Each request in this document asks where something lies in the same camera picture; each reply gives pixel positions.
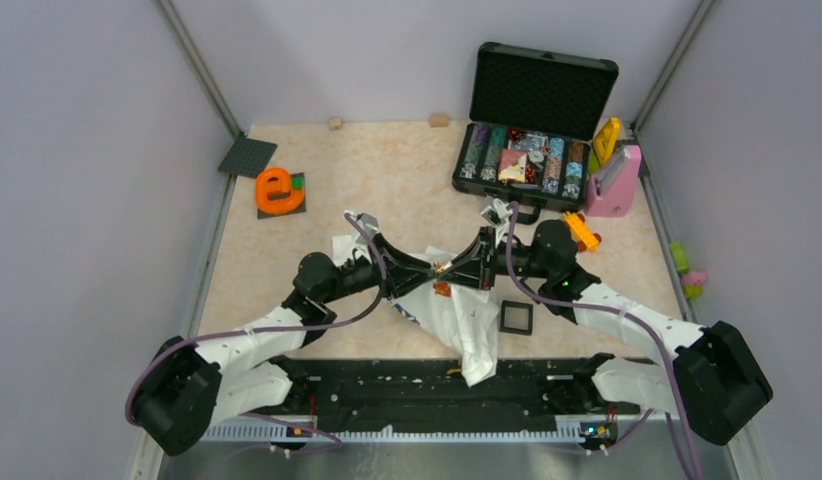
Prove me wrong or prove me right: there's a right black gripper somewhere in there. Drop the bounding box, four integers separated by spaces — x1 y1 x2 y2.
439 225 552 291

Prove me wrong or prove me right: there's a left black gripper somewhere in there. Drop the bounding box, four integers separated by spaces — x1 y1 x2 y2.
321 233 436 304

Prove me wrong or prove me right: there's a white garment with blue print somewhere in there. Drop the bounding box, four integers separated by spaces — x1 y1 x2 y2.
332 230 499 387

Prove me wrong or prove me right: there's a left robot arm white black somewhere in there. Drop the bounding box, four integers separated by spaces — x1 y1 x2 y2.
125 231 435 456

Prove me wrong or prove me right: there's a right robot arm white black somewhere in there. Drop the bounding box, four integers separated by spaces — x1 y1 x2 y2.
434 220 774 445

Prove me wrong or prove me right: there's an orange leaf brooch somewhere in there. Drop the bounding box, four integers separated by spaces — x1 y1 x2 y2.
433 282 452 297

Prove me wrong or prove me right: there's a dark grey small baseplate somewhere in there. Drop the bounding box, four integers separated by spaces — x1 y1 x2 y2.
256 172 308 221

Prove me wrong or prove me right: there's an orange yellow toy car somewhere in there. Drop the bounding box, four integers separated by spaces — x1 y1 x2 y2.
562 212 602 252

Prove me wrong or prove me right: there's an orange letter e toy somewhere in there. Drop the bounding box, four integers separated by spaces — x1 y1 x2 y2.
254 167 306 217

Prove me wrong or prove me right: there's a wooden block right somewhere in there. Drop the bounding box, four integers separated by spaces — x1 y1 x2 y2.
428 113 451 128

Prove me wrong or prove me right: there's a pink box device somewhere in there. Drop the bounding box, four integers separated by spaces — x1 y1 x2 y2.
583 144 642 218

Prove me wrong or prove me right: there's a black poker chip case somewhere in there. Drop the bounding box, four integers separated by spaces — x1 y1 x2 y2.
451 42 619 224

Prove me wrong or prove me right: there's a yellow toy block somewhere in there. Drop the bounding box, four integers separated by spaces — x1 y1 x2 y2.
592 117 621 168

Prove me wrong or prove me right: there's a dark grey large baseplate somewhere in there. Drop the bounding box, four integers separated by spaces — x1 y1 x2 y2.
218 135 278 179

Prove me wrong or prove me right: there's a green pink toy outside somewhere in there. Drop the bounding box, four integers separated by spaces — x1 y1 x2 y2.
669 242 709 300

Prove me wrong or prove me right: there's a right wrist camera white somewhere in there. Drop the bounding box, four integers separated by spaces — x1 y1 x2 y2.
480 196 511 228

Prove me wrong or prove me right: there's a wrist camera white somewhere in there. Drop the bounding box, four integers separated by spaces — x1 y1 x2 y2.
344 211 380 239
480 196 511 228

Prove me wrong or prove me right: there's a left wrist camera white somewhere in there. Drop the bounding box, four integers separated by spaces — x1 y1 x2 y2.
344 211 380 239

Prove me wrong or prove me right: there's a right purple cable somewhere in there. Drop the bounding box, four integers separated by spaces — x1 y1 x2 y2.
503 201 707 480

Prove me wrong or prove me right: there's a purple cable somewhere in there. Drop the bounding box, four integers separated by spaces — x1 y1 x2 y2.
124 211 388 458
503 201 707 480

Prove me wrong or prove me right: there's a black square frame near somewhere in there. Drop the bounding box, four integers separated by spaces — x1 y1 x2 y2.
498 300 534 336

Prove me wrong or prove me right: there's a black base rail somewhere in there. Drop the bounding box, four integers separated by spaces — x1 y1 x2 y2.
182 357 712 435

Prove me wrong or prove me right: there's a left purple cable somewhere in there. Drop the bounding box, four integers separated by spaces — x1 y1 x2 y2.
124 211 388 458

